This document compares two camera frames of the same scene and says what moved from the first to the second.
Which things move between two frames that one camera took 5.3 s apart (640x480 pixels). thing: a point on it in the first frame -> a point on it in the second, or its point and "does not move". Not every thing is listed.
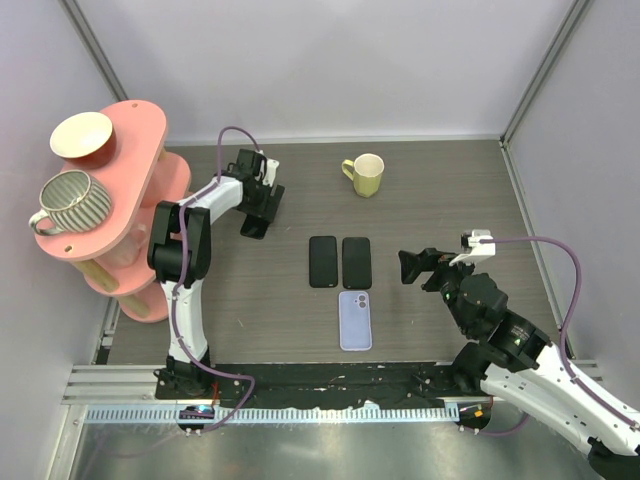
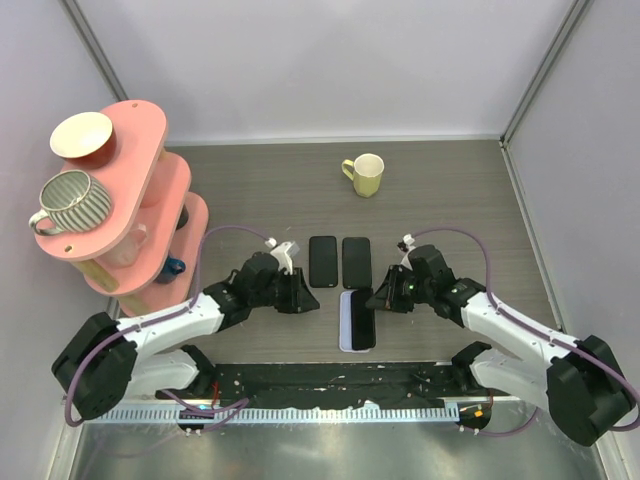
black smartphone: x=254 y=227 -> x=362 y=320
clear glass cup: x=132 y=248 does not move
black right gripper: x=412 y=264 -> x=387 y=297
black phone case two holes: x=356 y=263 does not move
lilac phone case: x=355 y=330 does not move
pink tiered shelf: x=114 y=256 does not move
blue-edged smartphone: x=323 y=270 does not move
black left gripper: x=267 y=209 -> x=300 y=298
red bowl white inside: x=84 y=139 does not move
